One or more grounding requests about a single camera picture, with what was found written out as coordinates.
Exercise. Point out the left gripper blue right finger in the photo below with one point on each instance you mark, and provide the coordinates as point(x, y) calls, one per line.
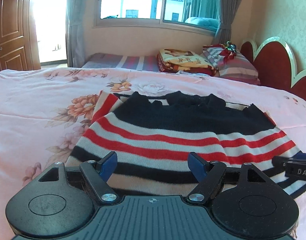
point(210, 179)

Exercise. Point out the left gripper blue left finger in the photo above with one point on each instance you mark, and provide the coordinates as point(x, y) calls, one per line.
point(97, 173)

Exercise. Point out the striped red black white sweater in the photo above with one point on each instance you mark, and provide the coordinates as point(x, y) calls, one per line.
point(153, 136)

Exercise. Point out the pink floral bed sheet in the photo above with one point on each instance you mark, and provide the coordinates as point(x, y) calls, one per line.
point(42, 113)

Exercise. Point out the striped pink pillow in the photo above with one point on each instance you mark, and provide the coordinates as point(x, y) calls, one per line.
point(237, 69)

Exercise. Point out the red scalloped headboard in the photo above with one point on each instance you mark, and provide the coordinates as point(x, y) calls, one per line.
point(276, 65)

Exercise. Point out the folded yellow red blanket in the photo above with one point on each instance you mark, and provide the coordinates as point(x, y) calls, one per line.
point(175, 60)

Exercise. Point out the striped purple mattress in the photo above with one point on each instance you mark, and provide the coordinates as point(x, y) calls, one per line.
point(140, 63)

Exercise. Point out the red patterned cloth bundle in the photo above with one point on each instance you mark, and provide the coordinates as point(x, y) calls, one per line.
point(228, 52)

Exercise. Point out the brown wooden door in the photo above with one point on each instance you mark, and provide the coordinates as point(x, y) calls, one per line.
point(18, 39)

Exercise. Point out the sliding glass window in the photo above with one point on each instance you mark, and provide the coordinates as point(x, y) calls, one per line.
point(191, 13)

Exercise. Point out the grey left curtain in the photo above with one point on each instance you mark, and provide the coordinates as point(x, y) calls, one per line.
point(75, 50)

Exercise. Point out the grey curtain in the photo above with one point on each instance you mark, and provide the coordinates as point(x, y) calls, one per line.
point(75, 50)
point(226, 13)

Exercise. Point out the grey right curtain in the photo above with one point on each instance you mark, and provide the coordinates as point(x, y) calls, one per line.
point(226, 13)

